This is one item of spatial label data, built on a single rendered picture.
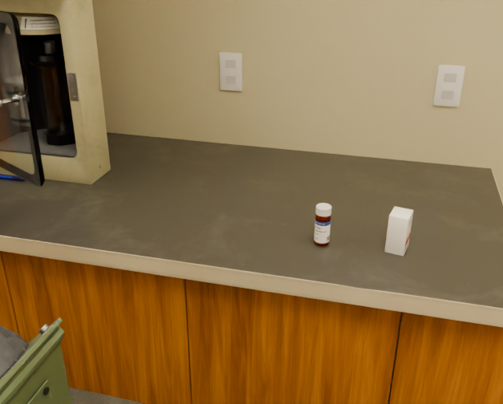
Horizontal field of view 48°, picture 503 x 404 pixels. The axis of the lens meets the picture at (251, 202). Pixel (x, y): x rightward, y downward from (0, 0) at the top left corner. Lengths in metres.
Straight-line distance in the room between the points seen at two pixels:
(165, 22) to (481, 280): 1.16
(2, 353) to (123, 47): 1.34
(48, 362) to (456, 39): 1.32
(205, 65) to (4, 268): 0.83
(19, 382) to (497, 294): 0.84
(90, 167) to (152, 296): 0.43
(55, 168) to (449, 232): 1.00
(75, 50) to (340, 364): 0.94
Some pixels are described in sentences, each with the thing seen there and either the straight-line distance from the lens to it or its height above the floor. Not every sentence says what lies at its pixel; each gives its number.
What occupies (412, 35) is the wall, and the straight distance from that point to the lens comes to 1.67.
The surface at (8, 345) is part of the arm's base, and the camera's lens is 0.70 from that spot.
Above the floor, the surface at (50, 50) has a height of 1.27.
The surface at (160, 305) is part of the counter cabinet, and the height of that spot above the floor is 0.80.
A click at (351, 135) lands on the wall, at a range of 1.75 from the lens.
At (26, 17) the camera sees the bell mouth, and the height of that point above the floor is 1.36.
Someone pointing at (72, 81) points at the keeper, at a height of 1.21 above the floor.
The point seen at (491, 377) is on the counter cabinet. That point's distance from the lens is 1.27.
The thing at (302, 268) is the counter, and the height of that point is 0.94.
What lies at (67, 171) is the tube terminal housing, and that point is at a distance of 1.58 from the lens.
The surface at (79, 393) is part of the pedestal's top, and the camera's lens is 0.91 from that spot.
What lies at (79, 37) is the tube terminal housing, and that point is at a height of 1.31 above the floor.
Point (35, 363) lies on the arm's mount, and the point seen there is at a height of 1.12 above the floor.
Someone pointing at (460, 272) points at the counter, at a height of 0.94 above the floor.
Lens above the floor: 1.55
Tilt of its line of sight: 26 degrees down
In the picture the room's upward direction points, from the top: straight up
